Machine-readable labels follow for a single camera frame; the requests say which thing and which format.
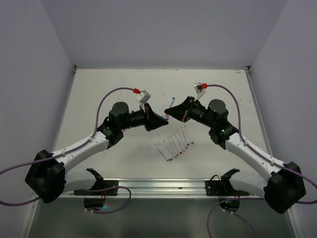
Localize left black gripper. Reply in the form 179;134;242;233
119;103;168;131

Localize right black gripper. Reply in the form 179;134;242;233
165;96;215;128

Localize beige marker pen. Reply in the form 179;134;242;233
174;133;186;152

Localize pink capped marker pen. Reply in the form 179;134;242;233
168;137;179;156

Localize orange marker pen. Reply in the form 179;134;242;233
155;143;170;162

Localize light blue capped marker pen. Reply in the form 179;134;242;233
163;140;177;158

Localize red capped marker pen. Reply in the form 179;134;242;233
170;135;182;154

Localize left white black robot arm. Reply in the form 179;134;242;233
25;102;168;203

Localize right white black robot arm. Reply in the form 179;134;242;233
164;96;306;214

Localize left controller box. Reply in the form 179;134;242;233
84;197;109;214

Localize controller box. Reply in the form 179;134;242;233
84;197;109;214
218;198;240;213

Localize right controller box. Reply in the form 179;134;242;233
218;198;240;213

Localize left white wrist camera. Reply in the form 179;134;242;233
136;90;151;110

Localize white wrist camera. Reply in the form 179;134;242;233
136;90;151;110
193;82;206;101

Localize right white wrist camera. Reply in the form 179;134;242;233
193;82;206;101

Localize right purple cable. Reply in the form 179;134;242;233
207;83;317;238

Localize purple cable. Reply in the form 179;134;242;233
207;83;317;238
0;86;132;214

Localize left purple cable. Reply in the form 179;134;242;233
0;86;132;214

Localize aluminium mounting rail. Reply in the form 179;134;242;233
45;175;267;203

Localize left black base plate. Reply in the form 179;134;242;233
74;180;119;196

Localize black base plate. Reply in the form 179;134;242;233
205;175;250;196
74;180;119;196

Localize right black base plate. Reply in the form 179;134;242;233
205;175;250;196

